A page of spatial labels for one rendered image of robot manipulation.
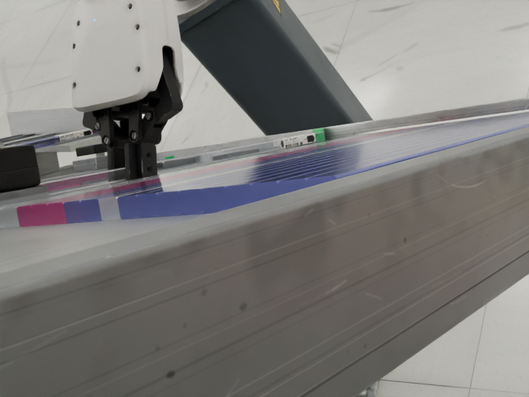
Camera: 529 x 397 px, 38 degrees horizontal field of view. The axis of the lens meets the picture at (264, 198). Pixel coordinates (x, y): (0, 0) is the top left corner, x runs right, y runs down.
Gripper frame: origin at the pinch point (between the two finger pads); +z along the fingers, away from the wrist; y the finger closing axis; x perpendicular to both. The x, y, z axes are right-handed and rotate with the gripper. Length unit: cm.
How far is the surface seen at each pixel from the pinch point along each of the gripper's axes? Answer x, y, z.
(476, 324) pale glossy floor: 97, -12, 26
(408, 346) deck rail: -21.9, 37.9, 10.1
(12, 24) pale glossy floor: 187, -299, -109
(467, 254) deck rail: -16.9, 37.9, 7.3
